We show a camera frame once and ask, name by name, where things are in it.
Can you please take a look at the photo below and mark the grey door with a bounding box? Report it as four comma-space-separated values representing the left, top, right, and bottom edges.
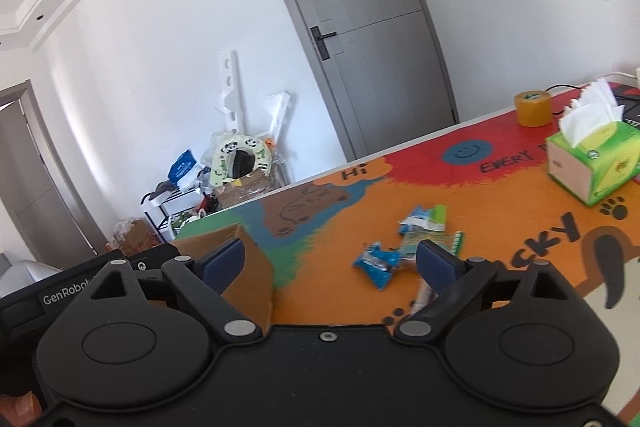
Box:
284, 0, 459, 160

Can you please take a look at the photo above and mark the blue snack packet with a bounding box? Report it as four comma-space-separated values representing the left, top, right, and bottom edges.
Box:
352, 243, 401, 291

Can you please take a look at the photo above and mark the floor cardboard box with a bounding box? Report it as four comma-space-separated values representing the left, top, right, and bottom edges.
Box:
214, 170, 280, 209

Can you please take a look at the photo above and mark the clear nut bar packet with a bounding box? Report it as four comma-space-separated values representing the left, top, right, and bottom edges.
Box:
410, 280, 434, 315

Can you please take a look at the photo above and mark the green tissue box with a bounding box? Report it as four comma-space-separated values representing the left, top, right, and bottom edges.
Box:
546, 78, 639, 207

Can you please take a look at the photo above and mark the brown paper bag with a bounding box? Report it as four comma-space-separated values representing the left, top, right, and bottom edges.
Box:
108, 219, 156, 256

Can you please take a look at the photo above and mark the black cable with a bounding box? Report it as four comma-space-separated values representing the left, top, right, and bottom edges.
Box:
543, 81, 591, 96

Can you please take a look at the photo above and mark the yellow tape roll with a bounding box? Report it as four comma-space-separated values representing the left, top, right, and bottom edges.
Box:
514, 91, 553, 128

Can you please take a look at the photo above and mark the blue plastic bag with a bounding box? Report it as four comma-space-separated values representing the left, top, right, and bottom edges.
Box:
167, 150, 198, 186

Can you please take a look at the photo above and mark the green biscuit packet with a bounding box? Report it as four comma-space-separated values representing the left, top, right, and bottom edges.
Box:
398, 205, 464, 263

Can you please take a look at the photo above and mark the person's hand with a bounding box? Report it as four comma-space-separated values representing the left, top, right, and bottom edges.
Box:
0, 392, 42, 427

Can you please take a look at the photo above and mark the black door handle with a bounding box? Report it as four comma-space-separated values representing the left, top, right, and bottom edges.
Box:
310, 26, 337, 61

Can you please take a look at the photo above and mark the white plastic bracket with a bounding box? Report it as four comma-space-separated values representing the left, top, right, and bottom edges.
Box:
218, 50, 293, 155

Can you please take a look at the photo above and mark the black shoe rack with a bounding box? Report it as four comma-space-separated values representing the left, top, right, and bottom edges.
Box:
140, 187, 219, 243

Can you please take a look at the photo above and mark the colourful cartoon table mat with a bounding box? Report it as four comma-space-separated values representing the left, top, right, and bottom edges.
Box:
180, 110, 639, 425

